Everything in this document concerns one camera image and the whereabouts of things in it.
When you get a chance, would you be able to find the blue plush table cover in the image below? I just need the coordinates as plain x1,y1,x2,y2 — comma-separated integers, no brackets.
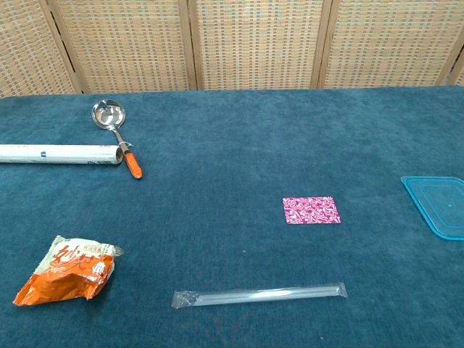
0,85,464,348

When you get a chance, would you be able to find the clear wrapped straw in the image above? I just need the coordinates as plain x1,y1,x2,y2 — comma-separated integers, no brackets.
171,281,349,310

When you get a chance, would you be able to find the pink patterned card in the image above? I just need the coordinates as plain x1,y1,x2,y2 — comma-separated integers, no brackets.
282,196,342,225

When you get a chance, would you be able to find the steel ladle orange handle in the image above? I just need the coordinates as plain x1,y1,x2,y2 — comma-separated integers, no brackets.
91,99,144,181

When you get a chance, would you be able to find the white film roll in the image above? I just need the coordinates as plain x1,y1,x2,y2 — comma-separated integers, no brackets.
0,144,124,167

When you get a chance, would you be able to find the translucent blue plastic lid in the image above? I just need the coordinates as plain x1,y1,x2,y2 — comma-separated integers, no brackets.
399,175,464,241

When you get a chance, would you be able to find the woven rattan screen panel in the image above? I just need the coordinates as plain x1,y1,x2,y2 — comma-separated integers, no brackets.
186,0,333,91
317,0,464,90
46,0,199,94
0,0,83,99

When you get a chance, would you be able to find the orange white snack bag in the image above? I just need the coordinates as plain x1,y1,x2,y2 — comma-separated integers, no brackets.
12,234,125,307

